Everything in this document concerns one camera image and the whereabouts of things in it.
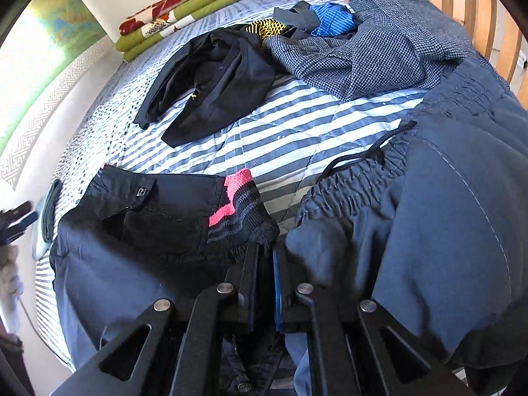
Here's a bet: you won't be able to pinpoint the wall map poster patterned border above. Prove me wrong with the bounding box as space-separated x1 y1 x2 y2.
0 0 114 186

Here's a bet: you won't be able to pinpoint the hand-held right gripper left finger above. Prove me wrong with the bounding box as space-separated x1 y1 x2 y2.
49 243 273 396

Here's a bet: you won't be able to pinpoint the yellow black patterned garment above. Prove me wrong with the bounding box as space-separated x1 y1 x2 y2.
245 18 289 43

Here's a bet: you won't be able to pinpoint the slate blue drawstring pants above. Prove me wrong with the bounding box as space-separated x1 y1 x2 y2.
49 55 528 396

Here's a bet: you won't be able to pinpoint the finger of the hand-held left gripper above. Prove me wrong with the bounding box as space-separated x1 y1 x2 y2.
0 200 39 243

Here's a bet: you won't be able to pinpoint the person's left hand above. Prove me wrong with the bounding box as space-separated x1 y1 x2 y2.
0 244 21 298

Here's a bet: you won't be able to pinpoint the black pants yellow label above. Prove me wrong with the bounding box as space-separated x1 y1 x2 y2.
133 28 276 147

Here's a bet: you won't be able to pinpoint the dark grey garment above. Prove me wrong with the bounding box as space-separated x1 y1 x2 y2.
274 1 321 34

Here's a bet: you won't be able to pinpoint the pink black striped sock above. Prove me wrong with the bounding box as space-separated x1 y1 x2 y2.
205 168 282 263

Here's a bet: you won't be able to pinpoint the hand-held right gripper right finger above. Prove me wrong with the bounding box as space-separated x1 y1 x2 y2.
271 247 477 396

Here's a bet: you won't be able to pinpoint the blue striped garment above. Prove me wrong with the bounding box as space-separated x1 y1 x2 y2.
309 3 359 38

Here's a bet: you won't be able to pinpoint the striped bed blanket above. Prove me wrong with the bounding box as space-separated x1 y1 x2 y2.
33 0 432 396

